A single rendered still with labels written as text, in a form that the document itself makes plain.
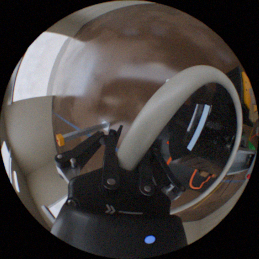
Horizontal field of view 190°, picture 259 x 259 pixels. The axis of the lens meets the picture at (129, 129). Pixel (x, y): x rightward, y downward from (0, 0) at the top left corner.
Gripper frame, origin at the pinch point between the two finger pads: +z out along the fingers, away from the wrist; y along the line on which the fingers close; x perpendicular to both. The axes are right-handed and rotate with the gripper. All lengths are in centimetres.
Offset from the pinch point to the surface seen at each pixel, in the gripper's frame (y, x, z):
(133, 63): -24, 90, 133
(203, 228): 600, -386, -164
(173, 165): 109, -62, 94
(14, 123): -586, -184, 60
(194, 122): 42, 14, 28
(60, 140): -74, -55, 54
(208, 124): 47, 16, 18
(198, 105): 41, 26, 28
